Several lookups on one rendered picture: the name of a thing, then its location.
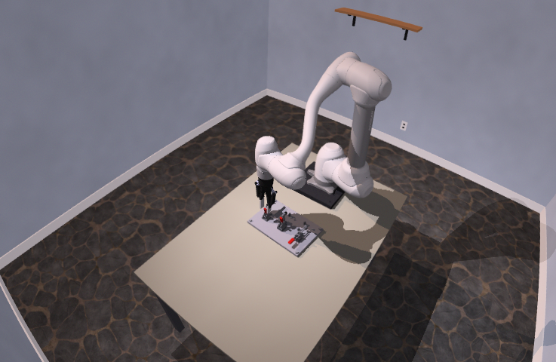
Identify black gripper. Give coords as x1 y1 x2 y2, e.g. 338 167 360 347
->
255 177 277 213

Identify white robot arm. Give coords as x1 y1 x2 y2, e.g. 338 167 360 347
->
255 52 392 198

